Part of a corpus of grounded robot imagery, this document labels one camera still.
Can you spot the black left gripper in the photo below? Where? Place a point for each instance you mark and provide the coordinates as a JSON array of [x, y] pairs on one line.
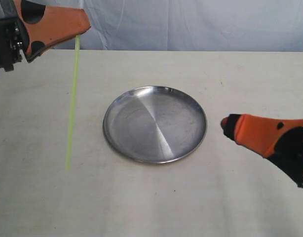
[[38, 28]]

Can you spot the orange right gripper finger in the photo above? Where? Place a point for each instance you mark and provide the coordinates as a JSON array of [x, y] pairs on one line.
[[265, 136]]

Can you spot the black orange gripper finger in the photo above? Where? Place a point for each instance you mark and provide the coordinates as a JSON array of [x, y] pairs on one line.
[[292, 158]]

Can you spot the thin yellow-green glow stick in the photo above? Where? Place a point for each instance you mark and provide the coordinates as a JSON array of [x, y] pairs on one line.
[[72, 105]]

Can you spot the round stainless steel plate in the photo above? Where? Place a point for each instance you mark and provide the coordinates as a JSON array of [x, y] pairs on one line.
[[155, 124]]

